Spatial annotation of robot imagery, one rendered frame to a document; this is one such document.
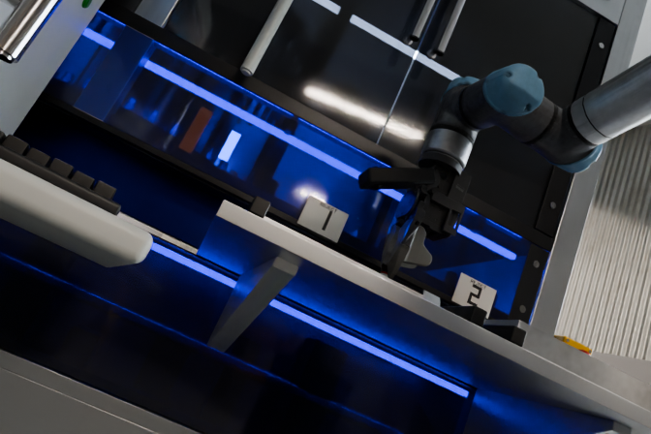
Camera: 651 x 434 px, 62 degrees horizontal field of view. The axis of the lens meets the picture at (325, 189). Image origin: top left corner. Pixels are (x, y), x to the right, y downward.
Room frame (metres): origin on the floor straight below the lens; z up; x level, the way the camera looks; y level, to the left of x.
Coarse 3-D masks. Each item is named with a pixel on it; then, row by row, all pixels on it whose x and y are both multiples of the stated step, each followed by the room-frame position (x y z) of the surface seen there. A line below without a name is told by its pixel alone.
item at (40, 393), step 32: (0, 352) 0.93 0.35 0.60; (0, 384) 0.94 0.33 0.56; (32, 384) 0.94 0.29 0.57; (64, 384) 0.95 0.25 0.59; (0, 416) 0.94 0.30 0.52; (32, 416) 0.95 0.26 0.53; (64, 416) 0.95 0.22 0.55; (96, 416) 0.96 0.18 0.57; (128, 416) 0.97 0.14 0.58; (160, 416) 0.98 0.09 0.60
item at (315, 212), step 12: (312, 204) 0.99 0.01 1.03; (324, 204) 0.99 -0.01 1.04; (300, 216) 0.99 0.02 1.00; (312, 216) 0.99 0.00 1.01; (324, 216) 0.99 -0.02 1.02; (336, 216) 1.00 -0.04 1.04; (348, 216) 1.00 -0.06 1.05; (312, 228) 0.99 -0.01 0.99; (336, 228) 1.00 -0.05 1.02; (336, 240) 1.00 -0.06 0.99
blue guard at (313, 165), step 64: (64, 64) 0.91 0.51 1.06; (128, 64) 0.92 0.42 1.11; (192, 64) 0.94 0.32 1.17; (128, 128) 0.93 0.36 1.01; (192, 128) 0.95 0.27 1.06; (256, 128) 0.96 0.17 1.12; (256, 192) 0.97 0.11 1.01; (320, 192) 0.99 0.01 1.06; (384, 192) 1.01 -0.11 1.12; (448, 256) 1.04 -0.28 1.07; (512, 256) 1.06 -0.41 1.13
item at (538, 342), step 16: (496, 320) 0.71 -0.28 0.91; (512, 320) 0.67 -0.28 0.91; (528, 336) 0.66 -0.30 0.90; (544, 336) 0.66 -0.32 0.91; (544, 352) 0.66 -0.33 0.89; (560, 352) 0.67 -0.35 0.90; (576, 352) 0.67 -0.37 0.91; (576, 368) 0.67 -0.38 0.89; (592, 368) 0.67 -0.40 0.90; (608, 368) 0.68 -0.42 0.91; (608, 384) 0.68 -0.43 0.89; (624, 384) 0.68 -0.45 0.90; (640, 384) 0.69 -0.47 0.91; (640, 400) 0.69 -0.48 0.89
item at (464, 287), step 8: (464, 280) 1.04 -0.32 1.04; (472, 280) 1.04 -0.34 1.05; (456, 288) 1.04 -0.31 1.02; (464, 288) 1.04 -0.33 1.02; (472, 288) 1.04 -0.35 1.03; (488, 288) 1.05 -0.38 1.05; (456, 296) 1.04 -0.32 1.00; (464, 296) 1.04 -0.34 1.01; (472, 296) 1.05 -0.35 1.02; (480, 296) 1.05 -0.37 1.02; (488, 296) 1.05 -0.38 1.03; (464, 304) 1.04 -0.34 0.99; (480, 304) 1.05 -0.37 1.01; (488, 304) 1.05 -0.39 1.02; (488, 312) 1.05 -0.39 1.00
